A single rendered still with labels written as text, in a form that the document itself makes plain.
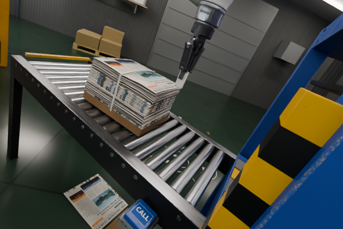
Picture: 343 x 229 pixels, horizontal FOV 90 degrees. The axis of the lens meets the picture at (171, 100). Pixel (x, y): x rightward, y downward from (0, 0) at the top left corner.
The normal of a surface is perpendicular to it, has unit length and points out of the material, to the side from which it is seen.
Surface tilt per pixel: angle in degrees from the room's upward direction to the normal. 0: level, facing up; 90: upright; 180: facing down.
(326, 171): 90
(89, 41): 90
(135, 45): 90
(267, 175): 90
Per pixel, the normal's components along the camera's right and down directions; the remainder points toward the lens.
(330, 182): -0.51, 0.14
